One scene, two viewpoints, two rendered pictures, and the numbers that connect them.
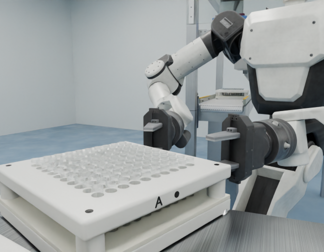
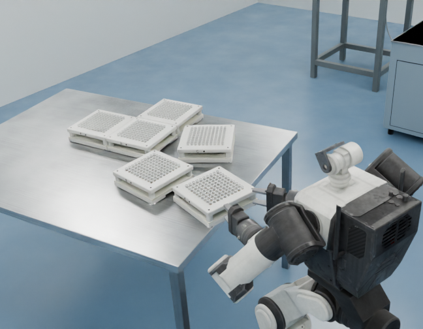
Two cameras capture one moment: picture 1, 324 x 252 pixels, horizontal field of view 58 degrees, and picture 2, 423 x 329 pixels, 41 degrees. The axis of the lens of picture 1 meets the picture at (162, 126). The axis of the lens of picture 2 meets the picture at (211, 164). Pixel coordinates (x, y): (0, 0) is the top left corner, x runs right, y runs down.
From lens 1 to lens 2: 223 cm
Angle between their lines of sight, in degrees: 95
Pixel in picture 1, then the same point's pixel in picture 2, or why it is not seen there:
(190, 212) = (196, 212)
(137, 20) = not seen: outside the picture
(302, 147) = not seen: hidden behind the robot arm
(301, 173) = (294, 293)
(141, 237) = (183, 203)
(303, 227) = (192, 242)
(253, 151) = (232, 225)
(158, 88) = not seen: hidden behind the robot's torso
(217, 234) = (193, 222)
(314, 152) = (312, 297)
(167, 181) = (193, 198)
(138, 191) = (187, 193)
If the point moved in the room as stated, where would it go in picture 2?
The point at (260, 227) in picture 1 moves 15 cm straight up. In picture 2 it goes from (195, 232) to (192, 200)
